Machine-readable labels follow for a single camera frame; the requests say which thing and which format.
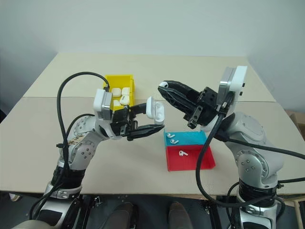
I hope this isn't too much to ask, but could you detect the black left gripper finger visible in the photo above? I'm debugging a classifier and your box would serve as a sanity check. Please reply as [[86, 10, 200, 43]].
[[130, 103, 148, 115], [127, 124, 165, 142]]

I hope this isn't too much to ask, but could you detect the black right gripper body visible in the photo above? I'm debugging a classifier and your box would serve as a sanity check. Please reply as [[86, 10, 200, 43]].
[[186, 86, 225, 131]]

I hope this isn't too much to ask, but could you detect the blue plastic tray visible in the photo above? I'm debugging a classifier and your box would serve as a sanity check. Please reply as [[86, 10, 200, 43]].
[[163, 130, 208, 148]]

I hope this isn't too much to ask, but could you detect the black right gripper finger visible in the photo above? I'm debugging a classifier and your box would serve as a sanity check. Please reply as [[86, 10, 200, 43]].
[[157, 86, 199, 120], [166, 80, 203, 101]]

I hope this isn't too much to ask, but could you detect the yellow plastic bin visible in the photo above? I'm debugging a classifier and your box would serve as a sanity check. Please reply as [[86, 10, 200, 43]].
[[102, 74, 137, 112]]

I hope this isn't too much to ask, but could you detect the red plastic tray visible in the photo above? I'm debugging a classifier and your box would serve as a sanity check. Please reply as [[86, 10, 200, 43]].
[[165, 145, 216, 172]]

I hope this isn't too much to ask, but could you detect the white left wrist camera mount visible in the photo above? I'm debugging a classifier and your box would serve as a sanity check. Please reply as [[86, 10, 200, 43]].
[[92, 88, 113, 120]]

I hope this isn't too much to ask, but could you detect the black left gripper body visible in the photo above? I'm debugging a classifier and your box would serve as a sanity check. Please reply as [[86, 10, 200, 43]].
[[111, 106, 139, 138]]

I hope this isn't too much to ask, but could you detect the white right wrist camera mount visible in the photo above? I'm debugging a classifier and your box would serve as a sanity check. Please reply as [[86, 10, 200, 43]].
[[218, 65, 248, 113]]

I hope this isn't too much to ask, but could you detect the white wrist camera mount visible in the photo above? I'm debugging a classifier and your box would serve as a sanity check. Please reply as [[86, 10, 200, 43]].
[[218, 65, 248, 113], [92, 88, 113, 120]]

